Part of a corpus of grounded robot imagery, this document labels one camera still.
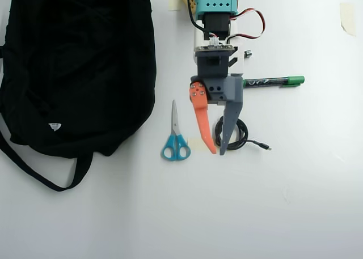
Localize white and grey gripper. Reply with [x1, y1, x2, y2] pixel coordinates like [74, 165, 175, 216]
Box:
[189, 46, 245, 156]

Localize green marker with black barrel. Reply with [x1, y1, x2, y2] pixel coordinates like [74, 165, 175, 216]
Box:
[243, 75, 306, 90]

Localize black fabric bag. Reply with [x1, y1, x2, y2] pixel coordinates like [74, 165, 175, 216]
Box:
[0, 0, 158, 192]

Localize short strip of masking tape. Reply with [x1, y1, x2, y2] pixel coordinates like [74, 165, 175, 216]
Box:
[187, 136, 212, 152]

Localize long strip of masking tape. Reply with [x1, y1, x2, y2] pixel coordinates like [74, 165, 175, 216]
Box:
[339, 2, 357, 37]

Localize black coiled usb cable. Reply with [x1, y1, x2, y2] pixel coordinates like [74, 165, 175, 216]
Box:
[214, 114, 272, 152]

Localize blue handled scissors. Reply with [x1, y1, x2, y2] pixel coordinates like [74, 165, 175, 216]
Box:
[161, 99, 191, 162]

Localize wrist camera circuit board mount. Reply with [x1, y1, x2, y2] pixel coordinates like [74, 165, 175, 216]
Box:
[193, 43, 238, 78]

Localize black camera cable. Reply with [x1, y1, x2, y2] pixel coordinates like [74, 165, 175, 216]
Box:
[188, 2, 212, 35]

